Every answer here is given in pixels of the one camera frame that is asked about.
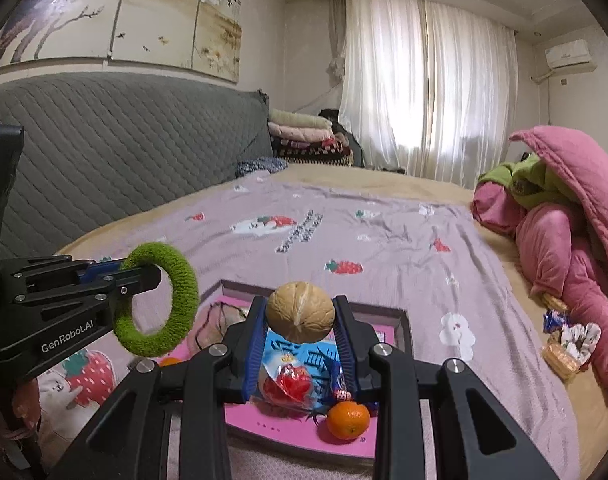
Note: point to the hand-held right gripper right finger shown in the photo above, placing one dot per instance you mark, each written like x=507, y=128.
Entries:
x=345, y=355

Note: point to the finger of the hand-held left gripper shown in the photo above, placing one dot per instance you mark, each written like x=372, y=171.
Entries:
x=133, y=282
x=91, y=275

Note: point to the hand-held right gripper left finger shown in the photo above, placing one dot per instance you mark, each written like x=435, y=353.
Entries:
x=256, y=355

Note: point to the blue cookie packet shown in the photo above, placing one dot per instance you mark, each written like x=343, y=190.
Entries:
x=340, y=385

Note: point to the walnut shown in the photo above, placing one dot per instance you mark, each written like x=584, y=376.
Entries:
x=299, y=310

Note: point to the tangerine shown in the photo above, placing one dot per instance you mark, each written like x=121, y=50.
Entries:
x=171, y=361
x=348, y=420

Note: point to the shallow grey cardboard box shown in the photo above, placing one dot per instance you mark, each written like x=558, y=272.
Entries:
x=244, y=291

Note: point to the pink and blue book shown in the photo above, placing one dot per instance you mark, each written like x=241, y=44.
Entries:
x=264, y=425

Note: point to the grey quilted headboard cover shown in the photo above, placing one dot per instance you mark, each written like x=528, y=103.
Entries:
x=133, y=150

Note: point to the blue patterned cloth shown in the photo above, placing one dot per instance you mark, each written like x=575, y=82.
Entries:
x=261, y=166

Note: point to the dark red patterned folded blanket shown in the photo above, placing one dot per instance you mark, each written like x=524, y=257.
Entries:
x=309, y=152

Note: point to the small blue snack packet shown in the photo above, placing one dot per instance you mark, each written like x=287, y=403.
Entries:
x=555, y=321

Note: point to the wicker basket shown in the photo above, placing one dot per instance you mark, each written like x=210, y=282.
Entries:
x=559, y=362

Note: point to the dark clothing pile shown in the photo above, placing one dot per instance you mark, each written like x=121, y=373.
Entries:
x=346, y=135

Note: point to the pink folded blanket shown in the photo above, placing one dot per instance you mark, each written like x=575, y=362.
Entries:
x=299, y=134

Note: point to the cream folded blanket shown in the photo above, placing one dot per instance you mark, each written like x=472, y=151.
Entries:
x=296, y=119

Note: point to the white floral cloth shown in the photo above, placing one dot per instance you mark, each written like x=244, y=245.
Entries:
x=581, y=342

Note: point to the pink quilt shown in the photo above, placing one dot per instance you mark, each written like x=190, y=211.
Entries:
x=559, y=240

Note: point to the green blanket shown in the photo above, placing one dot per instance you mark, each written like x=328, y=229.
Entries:
x=524, y=180

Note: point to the white sheer curtain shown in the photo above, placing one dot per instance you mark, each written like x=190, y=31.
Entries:
x=424, y=85

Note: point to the white air conditioner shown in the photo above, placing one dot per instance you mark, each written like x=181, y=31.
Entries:
x=569, y=55

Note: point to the blossom wall painting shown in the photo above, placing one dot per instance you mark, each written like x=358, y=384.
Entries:
x=158, y=25

